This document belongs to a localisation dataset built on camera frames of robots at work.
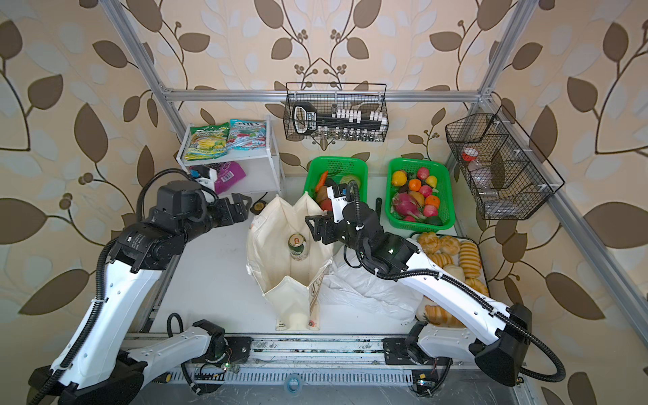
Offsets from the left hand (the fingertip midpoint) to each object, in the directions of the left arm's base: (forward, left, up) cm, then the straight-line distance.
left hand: (239, 200), depth 64 cm
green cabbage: (+36, -29, -27) cm, 54 cm away
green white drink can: (+2, -12, -27) cm, 30 cm away
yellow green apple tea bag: (+26, +18, -2) cm, 32 cm away
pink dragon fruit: (+23, -53, -28) cm, 64 cm away
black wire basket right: (+21, -81, -8) cm, 84 cm away
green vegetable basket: (+48, -25, -33) cm, 64 cm away
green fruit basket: (+23, -70, -31) cm, 80 cm away
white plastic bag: (-9, -31, -33) cm, 47 cm away
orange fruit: (+36, -59, -31) cm, 75 cm away
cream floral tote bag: (0, -8, -34) cm, 35 cm away
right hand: (-1, -20, -6) cm, 21 cm away
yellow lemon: (+37, -52, -28) cm, 69 cm away
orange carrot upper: (+40, -18, -34) cm, 55 cm away
